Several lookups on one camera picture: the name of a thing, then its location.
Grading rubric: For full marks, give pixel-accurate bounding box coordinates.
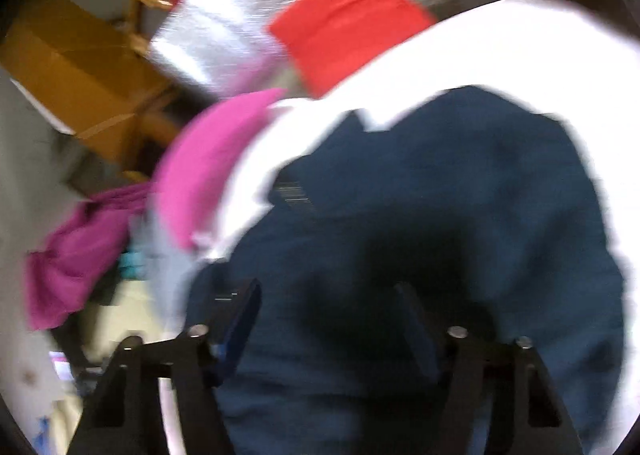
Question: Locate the navy blue jacket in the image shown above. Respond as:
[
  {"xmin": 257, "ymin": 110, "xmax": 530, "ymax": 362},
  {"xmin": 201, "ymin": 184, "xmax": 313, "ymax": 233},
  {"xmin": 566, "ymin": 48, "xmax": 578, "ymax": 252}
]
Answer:
[{"xmin": 186, "ymin": 86, "xmax": 624, "ymax": 454}]

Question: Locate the teal garment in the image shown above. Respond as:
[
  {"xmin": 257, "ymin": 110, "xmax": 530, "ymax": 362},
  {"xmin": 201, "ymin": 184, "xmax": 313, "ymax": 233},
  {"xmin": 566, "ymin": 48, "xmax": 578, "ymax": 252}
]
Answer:
[{"xmin": 117, "ymin": 244, "xmax": 145, "ymax": 281}]

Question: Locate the purple magenta garment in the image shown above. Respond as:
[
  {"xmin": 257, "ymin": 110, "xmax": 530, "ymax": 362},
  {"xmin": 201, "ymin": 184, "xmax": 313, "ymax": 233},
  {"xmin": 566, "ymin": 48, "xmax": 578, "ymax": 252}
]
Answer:
[{"xmin": 23, "ymin": 182, "xmax": 152, "ymax": 331}]

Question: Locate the grey garment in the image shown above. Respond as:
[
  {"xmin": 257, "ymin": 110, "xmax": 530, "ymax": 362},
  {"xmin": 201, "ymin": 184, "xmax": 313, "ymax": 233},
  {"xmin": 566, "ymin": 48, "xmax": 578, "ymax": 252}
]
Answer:
[{"xmin": 129, "ymin": 206, "xmax": 204, "ymax": 334}]

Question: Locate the magenta pillow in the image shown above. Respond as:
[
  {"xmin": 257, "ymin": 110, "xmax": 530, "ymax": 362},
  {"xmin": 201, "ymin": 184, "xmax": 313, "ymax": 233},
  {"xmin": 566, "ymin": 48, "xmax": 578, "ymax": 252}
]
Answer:
[{"xmin": 152, "ymin": 89, "xmax": 285, "ymax": 250}]

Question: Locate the white pink bed blanket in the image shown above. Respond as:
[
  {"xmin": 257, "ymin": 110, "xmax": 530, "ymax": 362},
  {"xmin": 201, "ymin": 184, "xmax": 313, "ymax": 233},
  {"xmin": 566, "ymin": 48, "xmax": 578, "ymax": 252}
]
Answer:
[{"xmin": 193, "ymin": 0, "xmax": 639, "ymax": 454}]

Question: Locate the brown wooden column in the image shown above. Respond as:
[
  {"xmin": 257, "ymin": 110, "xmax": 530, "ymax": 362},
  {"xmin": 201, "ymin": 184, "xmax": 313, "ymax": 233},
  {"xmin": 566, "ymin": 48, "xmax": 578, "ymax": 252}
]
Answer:
[{"xmin": 1, "ymin": 0, "xmax": 178, "ymax": 182}]

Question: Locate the red cushion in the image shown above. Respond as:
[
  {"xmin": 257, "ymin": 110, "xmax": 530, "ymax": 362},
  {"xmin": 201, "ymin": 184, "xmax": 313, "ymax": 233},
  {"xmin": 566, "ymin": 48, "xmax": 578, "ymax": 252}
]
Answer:
[{"xmin": 268, "ymin": 0, "xmax": 437, "ymax": 97}]

